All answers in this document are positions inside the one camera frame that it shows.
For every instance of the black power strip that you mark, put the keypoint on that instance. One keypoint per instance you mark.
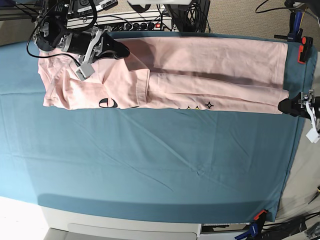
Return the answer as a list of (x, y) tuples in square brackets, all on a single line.
[(146, 26)]

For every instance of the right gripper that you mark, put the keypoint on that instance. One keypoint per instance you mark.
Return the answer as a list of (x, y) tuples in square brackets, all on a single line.
[(74, 44)]

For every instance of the blue black clamp top right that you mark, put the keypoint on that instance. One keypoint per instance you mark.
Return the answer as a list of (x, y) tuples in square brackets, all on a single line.
[(295, 30)]

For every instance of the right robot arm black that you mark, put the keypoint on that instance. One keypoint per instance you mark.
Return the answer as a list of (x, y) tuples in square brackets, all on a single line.
[(51, 22)]

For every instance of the pink T-shirt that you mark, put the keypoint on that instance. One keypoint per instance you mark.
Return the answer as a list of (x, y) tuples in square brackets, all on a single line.
[(187, 73)]

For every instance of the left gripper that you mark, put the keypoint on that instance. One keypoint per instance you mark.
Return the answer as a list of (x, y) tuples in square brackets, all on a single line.
[(296, 106)]

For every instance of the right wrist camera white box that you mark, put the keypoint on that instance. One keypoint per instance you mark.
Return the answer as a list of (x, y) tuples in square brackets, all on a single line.
[(85, 70)]

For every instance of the white cabinet under table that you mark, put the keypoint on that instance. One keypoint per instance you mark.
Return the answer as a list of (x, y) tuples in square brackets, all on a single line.
[(115, 227)]

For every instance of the teal table cloth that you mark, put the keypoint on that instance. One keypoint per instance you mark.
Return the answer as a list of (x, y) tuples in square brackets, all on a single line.
[(166, 165)]

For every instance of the orange blue clamp bottom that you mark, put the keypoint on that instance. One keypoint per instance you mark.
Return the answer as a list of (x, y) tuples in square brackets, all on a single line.
[(255, 228)]

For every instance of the orange black clamp top right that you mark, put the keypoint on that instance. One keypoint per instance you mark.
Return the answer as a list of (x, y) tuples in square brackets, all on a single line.
[(305, 49)]

